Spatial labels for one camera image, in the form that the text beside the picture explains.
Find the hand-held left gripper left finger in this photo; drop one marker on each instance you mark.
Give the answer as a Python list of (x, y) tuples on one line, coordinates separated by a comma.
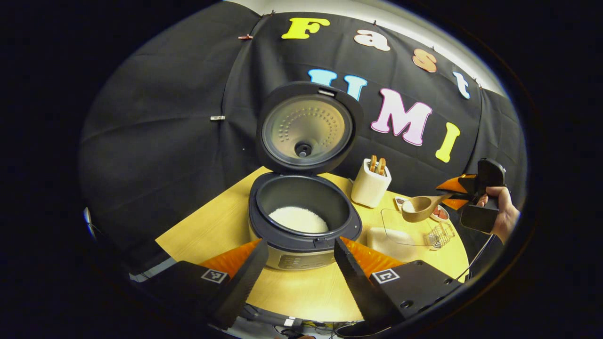
[(240, 287)]

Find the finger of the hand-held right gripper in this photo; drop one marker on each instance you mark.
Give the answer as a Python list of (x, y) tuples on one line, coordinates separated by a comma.
[(464, 183), (459, 202)]

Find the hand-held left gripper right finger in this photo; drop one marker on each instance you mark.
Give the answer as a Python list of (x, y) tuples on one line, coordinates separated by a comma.
[(358, 287)]

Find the wooden spoon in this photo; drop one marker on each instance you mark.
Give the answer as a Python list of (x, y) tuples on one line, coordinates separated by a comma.
[(419, 209)]

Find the white rice container clear lid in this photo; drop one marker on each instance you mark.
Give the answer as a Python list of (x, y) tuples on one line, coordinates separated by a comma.
[(391, 242)]

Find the heap of white rice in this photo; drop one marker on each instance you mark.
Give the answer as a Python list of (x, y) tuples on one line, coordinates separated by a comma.
[(299, 220)]

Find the dark grey rice cooker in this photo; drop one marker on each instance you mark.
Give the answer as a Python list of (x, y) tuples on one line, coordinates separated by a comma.
[(306, 188)]

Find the red meat piece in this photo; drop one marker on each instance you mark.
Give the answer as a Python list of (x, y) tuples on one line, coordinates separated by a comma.
[(439, 213)]

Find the round white plate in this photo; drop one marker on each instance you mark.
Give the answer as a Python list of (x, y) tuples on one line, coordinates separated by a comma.
[(443, 219)]

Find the toast bread slice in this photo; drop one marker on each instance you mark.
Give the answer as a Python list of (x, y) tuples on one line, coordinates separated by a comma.
[(382, 166), (373, 164)]

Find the white toaster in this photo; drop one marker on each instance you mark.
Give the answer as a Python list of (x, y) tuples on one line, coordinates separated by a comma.
[(370, 188)]

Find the black backdrop cloth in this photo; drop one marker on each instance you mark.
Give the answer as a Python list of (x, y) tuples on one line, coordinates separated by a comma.
[(165, 117)]

